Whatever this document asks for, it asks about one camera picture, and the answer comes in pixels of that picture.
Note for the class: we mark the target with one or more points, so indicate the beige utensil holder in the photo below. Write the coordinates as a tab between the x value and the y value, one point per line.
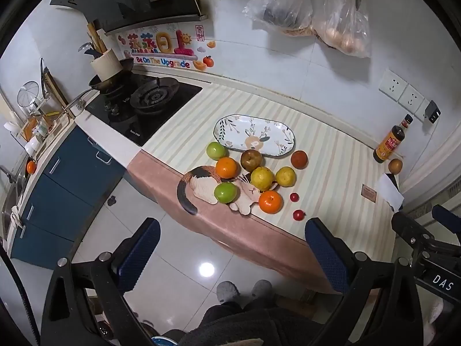
105	65

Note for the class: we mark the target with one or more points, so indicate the white paper sheet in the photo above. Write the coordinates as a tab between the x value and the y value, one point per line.
389	191

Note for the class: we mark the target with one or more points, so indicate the soy sauce bottle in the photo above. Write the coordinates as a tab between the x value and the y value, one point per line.
390	140

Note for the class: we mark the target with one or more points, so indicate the metal ladle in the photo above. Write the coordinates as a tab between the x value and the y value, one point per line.
86	48

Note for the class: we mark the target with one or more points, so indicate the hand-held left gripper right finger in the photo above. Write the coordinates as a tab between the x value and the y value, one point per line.
324	256

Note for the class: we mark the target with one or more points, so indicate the metal sink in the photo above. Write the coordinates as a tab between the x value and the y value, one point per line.
12	198

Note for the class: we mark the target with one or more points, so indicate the dark red-brown round fruit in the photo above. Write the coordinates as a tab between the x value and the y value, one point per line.
299	159

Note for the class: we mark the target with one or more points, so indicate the oval floral ceramic plate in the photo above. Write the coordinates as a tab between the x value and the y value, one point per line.
254	135

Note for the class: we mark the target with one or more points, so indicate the blue kitchen cabinet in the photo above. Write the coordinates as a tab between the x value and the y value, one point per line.
68	194

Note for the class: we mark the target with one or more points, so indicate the plastic bag with dark contents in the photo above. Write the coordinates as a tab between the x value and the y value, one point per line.
279	0

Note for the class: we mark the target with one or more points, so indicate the white hanging rag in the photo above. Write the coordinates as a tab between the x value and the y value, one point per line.
16	216

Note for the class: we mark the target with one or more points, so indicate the grey slipper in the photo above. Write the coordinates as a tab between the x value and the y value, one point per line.
261	289
227	291

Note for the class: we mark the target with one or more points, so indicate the striped cat-print tablecloth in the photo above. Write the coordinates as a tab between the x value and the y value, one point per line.
335	173

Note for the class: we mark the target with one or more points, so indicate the wooden spatula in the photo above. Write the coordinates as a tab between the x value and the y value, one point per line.
95	36

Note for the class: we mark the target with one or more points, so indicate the cherry tomato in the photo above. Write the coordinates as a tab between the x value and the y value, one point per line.
294	197
299	214

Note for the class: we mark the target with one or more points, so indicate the white wall socket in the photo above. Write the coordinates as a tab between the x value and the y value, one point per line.
411	101
393	84

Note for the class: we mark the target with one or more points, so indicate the black plug adapter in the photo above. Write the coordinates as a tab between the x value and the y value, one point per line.
432	111

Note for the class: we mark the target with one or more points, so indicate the small orange by sink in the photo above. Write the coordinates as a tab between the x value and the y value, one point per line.
31	167

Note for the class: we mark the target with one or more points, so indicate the brown pear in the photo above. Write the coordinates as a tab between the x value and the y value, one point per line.
251	159

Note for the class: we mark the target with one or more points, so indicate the dish rack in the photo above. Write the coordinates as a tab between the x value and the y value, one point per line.
36	115

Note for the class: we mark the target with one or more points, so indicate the colourful wall sticker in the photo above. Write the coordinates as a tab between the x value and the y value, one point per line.
158	48

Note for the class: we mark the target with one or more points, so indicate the plastic bag with pale produce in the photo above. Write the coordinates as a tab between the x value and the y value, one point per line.
342	25

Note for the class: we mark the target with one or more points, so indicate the white cup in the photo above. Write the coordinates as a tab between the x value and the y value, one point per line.
78	107

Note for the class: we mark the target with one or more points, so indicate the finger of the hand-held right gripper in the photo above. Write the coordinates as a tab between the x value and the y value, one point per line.
408	223
446	216

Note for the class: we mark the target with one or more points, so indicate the person's dark-clothed legs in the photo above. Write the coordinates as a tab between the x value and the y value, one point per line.
245	324

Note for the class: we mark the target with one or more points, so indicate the small brown round fruit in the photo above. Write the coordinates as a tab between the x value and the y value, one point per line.
395	166

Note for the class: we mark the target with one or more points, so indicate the green apple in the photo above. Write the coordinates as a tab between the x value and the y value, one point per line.
213	150
225	192

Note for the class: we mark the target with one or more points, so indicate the small brown card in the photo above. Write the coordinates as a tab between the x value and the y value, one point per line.
369	191

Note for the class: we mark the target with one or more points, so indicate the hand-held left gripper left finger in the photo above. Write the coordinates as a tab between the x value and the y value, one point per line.
141	252

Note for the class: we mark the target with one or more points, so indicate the yellow citrus fruit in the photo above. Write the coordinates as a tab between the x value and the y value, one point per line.
285	176
262	178

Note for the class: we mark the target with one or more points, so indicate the black wok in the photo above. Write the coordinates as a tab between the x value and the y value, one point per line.
111	81

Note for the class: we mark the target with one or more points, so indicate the person's right forearm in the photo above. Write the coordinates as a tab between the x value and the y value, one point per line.
436	317

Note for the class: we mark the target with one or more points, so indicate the black gas stove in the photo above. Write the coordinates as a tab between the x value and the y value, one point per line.
155	104

